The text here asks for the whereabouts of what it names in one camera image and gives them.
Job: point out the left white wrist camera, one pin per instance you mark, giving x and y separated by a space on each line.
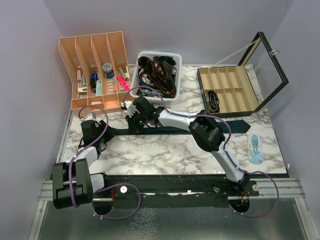
88 117

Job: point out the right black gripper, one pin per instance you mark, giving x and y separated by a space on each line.
133 126

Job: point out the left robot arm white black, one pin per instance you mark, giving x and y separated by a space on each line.
72 183

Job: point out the blue round tin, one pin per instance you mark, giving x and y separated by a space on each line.
108 70

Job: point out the orange desk file organizer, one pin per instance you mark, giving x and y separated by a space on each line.
83 57

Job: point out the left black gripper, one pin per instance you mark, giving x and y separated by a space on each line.
110 132

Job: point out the dark green tie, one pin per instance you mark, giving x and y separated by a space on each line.
236 126

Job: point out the black tie storage box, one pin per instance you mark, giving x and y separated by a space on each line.
244 81

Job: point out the white plastic basket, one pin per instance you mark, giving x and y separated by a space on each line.
152 95

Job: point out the pink highlighter marker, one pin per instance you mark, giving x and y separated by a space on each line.
123 83

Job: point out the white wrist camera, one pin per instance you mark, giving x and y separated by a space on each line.
88 117
129 107

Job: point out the rolled patterned tie in box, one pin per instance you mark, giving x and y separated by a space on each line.
213 102

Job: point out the pile of patterned ties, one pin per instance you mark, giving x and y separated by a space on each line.
158 73

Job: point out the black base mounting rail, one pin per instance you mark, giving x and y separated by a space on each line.
175 191

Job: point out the aluminium frame rail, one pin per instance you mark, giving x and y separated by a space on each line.
258 188

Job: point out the light blue scissors package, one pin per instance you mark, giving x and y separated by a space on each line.
254 149

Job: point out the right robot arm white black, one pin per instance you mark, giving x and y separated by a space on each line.
204 128

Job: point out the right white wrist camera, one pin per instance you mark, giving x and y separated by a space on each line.
129 107

